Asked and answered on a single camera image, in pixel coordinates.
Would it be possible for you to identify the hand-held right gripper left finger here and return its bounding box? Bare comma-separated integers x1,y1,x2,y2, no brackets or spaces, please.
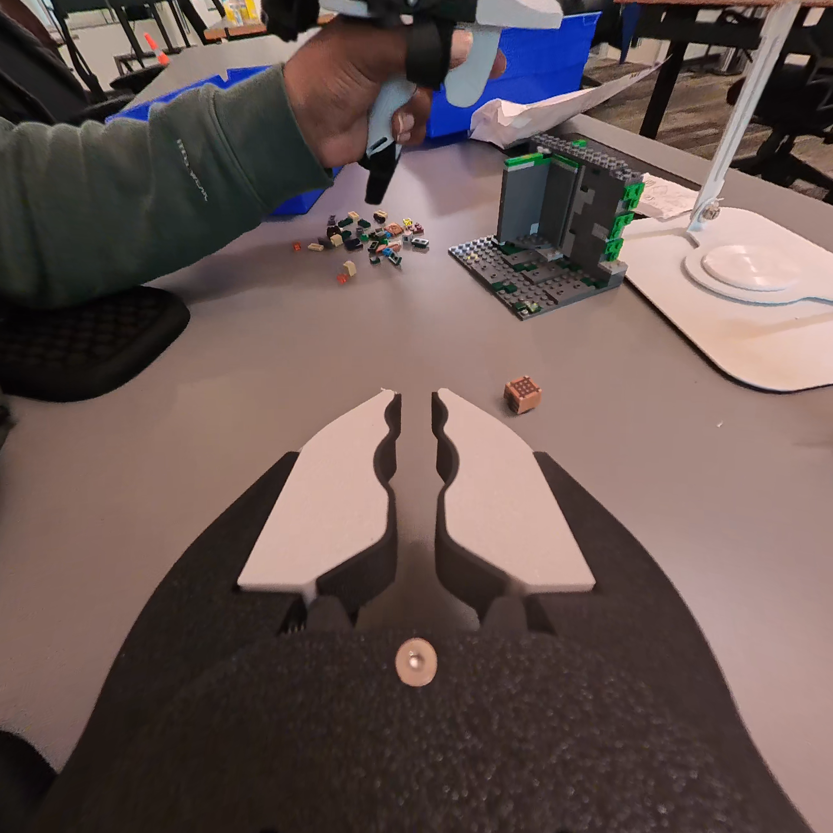
237,388,401,620

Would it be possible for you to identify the person's left forearm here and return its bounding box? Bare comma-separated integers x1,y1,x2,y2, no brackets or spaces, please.
0,65,336,307

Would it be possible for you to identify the printed paper sheet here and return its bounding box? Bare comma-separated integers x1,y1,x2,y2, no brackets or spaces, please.
634,172,702,219

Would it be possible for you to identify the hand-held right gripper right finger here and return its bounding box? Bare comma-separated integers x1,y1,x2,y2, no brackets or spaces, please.
431,388,597,622

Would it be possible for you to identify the grey brick building model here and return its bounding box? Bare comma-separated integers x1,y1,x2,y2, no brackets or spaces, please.
448,133,645,321

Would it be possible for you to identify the grey desk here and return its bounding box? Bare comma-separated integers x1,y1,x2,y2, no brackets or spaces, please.
0,33,833,833

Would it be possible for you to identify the white stand with wooden tray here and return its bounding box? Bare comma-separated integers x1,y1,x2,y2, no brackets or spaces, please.
621,0,833,393

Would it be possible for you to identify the brown crate brick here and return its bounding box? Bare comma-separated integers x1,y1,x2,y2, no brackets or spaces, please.
503,374,542,415

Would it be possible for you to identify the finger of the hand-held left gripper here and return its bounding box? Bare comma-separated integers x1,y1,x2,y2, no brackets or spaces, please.
475,0,564,30

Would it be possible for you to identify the white paper bag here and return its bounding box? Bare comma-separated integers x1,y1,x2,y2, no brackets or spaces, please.
469,59,671,147

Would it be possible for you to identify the pile of small bricks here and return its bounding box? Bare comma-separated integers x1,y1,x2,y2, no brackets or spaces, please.
307,210,430,268

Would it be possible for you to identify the black office chair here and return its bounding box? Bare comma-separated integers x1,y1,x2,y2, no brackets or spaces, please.
725,65,833,190

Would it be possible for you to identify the person's left hand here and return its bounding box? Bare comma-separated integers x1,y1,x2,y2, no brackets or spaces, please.
283,20,508,171

